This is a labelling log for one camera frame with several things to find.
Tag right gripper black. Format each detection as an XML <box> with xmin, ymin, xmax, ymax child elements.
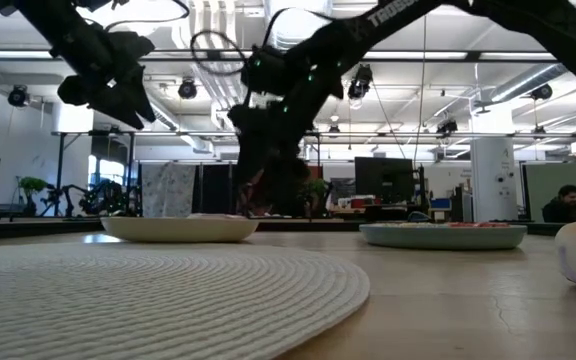
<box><xmin>230</xmin><ymin>59</ymin><xmax>343</xmax><ymax>216</ymax></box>

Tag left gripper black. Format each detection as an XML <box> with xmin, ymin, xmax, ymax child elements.
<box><xmin>67</xmin><ymin>30</ymin><xmax>157</xmax><ymax>130</ymax></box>

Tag small white donut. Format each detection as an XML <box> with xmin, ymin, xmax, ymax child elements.
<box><xmin>385</xmin><ymin>221</ymin><xmax>448</xmax><ymax>229</ymax></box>

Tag small pink donut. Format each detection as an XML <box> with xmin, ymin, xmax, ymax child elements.
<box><xmin>447</xmin><ymin>221</ymin><xmax>512</xmax><ymax>229</ymax></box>

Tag leafy background plant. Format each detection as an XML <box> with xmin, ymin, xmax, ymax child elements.
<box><xmin>300</xmin><ymin>178</ymin><xmax>330</xmax><ymax>219</ymax></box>

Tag patterned hanging cloth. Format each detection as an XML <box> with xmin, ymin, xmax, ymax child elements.
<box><xmin>140</xmin><ymin>162</ymin><xmax>197</xmax><ymax>219</ymax></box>

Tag black background robot arms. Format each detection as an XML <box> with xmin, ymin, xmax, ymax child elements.
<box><xmin>42</xmin><ymin>179</ymin><xmax>137</xmax><ymax>218</ymax></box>

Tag cream round plate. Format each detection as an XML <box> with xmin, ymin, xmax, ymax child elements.
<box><xmin>100</xmin><ymin>214</ymin><xmax>260</xmax><ymax>245</ymax></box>

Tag black computer monitor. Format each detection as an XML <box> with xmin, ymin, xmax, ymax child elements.
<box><xmin>354</xmin><ymin>156</ymin><xmax>417</xmax><ymax>206</ymax></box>

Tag green background plant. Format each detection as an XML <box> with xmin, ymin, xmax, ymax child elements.
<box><xmin>17</xmin><ymin>176</ymin><xmax>49</xmax><ymax>217</ymax></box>

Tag white round woven placemat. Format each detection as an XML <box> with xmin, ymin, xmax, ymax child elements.
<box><xmin>0</xmin><ymin>241</ymin><xmax>372</xmax><ymax>360</ymax></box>

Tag blue-green round plate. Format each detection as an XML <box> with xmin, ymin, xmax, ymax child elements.
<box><xmin>358</xmin><ymin>221</ymin><xmax>528</xmax><ymax>252</ymax></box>

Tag white round pillar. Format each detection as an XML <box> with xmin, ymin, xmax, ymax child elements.
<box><xmin>470</xmin><ymin>137</ymin><xmax>519</xmax><ymax>224</ymax></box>

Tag grey-green partition panel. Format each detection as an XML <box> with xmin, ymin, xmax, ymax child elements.
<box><xmin>522</xmin><ymin>162</ymin><xmax>576</xmax><ymax>224</ymax></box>

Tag person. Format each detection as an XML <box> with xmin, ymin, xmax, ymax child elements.
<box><xmin>541</xmin><ymin>184</ymin><xmax>576</xmax><ymax>224</ymax></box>

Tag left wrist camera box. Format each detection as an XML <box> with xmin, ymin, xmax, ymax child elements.
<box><xmin>56</xmin><ymin>73</ymin><xmax>94</xmax><ymax>107</ymax></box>

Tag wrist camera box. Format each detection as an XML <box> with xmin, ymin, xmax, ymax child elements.
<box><xmin>56</xmin><ymin>73</ymin><xmax>94</xmax><ymax>107</ymax></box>
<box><xmin>240</xmin><ymin>45</ymin><xmax>297</xmax><ymax>97</ymax></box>

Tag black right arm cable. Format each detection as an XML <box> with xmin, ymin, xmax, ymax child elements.
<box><xmin>189</xmin><ymin>7</ymin><xmax>339</xmax><ymax>77</ymax></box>

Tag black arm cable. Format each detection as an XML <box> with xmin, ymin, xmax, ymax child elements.
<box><xmin>102</xmin><ymin>0</ymin><xmax>192</xmax><ymax>32</ymax></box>
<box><xmin>189</xmin><ymin>7</ymin><xmax>339</xmax><ymax>77</ymax></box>

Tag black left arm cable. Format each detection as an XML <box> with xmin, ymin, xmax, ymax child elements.
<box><xmin>102</xmin><ymin>0</ymin><xmax>192</xmax><ymax>32</ymax></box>

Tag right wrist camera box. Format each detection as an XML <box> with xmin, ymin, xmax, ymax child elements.
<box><xmin>240</xmin><ymin>45</ymin><xmax>297</xmax><ymax>97</ymax></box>

